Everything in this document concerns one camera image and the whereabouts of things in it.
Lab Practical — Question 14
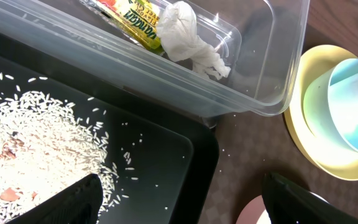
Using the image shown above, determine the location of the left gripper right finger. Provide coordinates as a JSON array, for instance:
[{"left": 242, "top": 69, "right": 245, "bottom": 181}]
[{"left": 262, "top": 172, "right": 358, "bottom": 224}]

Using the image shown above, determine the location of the green snack wrapper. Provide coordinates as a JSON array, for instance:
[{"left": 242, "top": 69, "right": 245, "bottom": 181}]
[{"left": 82, "top": 0, "right": 164, "bottom": 55}]

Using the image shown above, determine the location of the black plastic tray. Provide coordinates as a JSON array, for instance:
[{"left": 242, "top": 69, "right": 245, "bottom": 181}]
[{"left": 0, "top": 34, "right": 219, "bottom": 223}]

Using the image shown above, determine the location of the white bowl with rice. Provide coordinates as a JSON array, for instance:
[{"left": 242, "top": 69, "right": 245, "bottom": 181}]
[{"left": 235, "top": 192, "right": 329, "bottom": 224}]

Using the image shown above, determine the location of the clear plastic bin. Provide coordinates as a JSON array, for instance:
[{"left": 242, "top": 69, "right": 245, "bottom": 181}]
[{"left": 0, "top": 0, "right": 310, "bottom": 117}]

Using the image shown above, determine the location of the yellow plate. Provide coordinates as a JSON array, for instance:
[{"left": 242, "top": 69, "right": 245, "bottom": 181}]
[{"left": 284, "top": 45, "right": 358, "bottom": 181}]

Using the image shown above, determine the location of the spilled rice pile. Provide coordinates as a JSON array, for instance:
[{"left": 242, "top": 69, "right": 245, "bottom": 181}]
[{"left": 0, "top": 67, "right": 139, "bottom": 224}]

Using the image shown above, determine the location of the light blue bowl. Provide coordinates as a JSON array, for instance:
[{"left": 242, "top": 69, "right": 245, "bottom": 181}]
[{"left": 303, "top": 63, "right": 357, "bottom": 152}]

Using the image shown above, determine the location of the white cup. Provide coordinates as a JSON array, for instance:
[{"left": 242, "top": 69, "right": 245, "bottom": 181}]
[{"left": 328, "top": 59, "right": 358, "bottom": 152}]

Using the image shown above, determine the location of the white tissue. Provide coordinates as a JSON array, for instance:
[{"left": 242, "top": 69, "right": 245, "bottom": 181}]
[{"left": 156, "top": 1, "right": 231, "bottom": 80}]

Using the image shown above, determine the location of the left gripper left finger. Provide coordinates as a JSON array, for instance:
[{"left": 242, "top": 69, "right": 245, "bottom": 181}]
[{"left": 7, "top": 174, "right": 103, "bottom": 224}]

